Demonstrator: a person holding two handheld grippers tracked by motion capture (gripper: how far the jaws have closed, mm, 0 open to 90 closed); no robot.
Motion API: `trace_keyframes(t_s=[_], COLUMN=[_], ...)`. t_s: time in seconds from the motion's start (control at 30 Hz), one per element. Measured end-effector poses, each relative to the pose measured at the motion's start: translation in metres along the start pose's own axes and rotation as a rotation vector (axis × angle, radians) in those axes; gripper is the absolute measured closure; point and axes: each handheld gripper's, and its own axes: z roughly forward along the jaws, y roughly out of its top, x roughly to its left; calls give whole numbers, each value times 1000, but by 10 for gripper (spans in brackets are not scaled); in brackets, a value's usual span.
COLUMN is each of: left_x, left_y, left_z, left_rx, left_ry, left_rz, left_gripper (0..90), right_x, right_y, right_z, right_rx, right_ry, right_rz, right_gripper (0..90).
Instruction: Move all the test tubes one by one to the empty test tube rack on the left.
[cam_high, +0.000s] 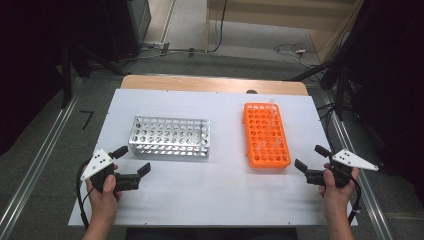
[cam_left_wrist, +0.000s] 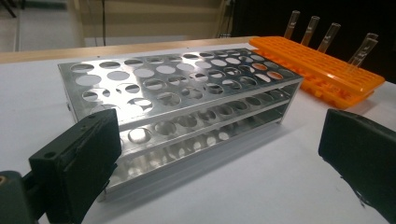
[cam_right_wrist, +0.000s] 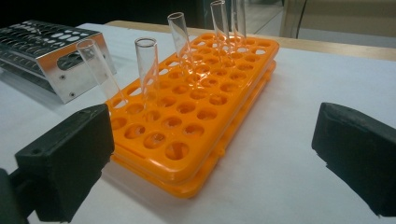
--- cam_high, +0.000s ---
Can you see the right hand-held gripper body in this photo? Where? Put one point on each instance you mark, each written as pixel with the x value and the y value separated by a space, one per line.
pixel 350 160

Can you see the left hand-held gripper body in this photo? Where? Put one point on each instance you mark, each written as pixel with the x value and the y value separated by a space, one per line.
pixel 100 163

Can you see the silver metal test tube rack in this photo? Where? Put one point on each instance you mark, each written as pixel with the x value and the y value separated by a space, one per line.
pixel 170 136

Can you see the orange plastic test tube rack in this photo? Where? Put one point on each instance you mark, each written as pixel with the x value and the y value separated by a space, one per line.
pixel 256 133

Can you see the person's left hand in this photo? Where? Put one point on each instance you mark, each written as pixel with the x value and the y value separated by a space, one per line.
pixel 103 203

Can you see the person's right hand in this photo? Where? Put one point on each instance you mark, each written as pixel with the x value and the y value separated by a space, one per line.
pixel 336 200

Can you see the black metal stand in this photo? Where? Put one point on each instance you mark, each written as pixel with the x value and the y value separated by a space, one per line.
pixel 340 90
pixel 66 76

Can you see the white table board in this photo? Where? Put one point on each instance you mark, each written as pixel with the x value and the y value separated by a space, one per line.
pixel 216 196

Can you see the dark curtain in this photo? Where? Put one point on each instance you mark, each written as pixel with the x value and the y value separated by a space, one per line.
pixel 30 66
pixel 390 83

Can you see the dark round table grommet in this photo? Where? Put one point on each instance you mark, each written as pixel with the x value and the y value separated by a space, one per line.
pixel 251 91

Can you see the wooden table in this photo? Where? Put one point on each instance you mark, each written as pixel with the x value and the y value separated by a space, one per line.
pixel 213 85

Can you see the dark cabinet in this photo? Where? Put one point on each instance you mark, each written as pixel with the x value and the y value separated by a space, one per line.
pixel 130 26

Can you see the light wooden furniture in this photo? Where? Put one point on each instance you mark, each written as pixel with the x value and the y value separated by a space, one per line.
pixel 283 20

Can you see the metal floor rail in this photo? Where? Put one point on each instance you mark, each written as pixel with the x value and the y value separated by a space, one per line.
pixel 370 196
pixel 40 156

